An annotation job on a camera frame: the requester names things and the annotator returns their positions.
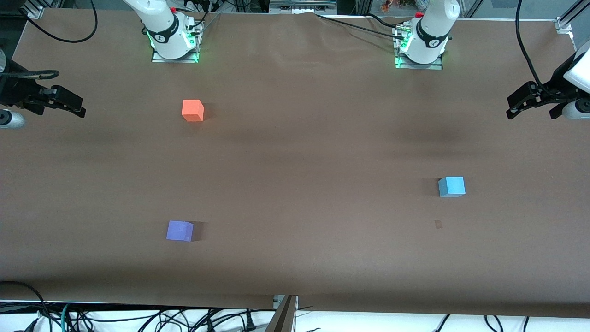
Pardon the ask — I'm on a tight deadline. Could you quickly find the blue foam block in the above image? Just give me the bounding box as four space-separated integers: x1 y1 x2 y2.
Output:
438 176 466 198

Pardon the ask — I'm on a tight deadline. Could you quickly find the orange foam block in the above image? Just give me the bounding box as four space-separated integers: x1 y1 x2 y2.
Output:
182 99 205 122

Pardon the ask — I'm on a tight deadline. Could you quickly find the purple foam block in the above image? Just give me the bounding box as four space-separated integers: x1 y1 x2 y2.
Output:
166 220 195 243

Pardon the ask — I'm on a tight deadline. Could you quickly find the brown paper table cover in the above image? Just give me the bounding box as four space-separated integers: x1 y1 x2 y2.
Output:
0 8 590 319

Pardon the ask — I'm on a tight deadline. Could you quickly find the grey device with ports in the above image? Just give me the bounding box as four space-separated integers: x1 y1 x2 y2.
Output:
270 0 337 14

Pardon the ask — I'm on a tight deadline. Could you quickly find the aluminium profile bar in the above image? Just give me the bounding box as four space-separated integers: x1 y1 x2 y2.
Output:
266 295 298 332

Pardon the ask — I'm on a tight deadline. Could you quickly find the thin black base cable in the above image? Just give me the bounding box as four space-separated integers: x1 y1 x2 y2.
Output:
177 0 222 33
315 13 406 36
364 12 413 28

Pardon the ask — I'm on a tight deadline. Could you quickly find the black looped floor cable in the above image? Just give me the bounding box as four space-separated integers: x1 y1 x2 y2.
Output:
0 280 49 332

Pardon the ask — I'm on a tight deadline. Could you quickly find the tangled black cable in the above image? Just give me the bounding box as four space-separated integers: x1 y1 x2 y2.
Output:
69 307 277 332

